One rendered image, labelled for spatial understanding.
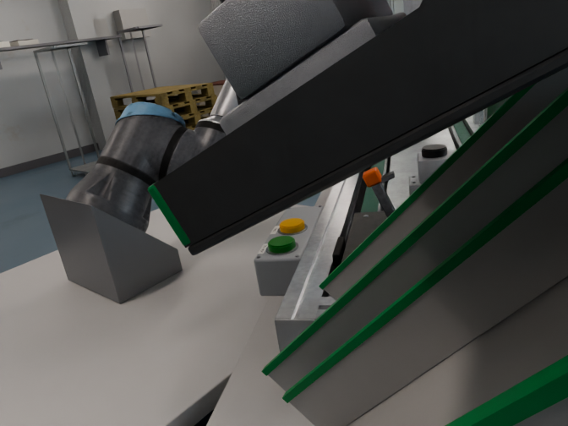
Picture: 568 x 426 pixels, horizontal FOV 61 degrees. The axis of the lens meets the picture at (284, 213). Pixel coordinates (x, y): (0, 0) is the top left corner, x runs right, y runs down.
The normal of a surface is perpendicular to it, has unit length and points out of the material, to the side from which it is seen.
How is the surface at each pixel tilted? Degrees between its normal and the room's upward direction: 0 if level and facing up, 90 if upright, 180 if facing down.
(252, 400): 0
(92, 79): 90
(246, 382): 0
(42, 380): 0
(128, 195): 68
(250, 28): 90
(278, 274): 90
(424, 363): 90
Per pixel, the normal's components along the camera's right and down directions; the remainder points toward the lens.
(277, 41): -0.40, 0.36
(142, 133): 0.11, -0.22
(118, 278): 0.75, 0.12
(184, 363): -0.15, -0.93
